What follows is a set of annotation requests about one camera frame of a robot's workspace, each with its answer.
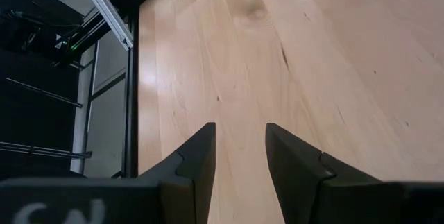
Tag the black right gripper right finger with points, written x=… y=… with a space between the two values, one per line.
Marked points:
x=298 y=182

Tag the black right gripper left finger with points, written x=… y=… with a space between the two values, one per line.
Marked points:
x=194 y=182

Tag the silver aluminium profile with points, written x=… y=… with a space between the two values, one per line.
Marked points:
x=107 y=12

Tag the black aluminium rig frame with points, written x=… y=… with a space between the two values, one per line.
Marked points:
x=131 y=95

